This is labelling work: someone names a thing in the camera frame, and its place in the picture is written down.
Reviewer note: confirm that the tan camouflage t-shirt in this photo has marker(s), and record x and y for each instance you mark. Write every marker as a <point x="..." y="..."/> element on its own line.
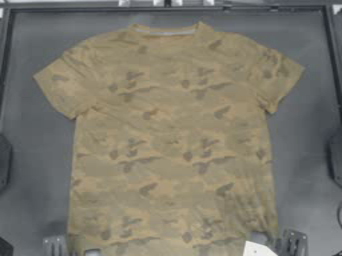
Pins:
<point x="168" y="133"/>

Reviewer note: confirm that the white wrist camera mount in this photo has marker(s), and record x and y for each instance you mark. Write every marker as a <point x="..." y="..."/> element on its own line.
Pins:
<point x="260" y="249"/>
<point x="91" y="252"/>

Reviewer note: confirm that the silver metal bracket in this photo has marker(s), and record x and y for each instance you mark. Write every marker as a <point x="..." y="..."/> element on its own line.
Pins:
<point x="123" y="2"/>

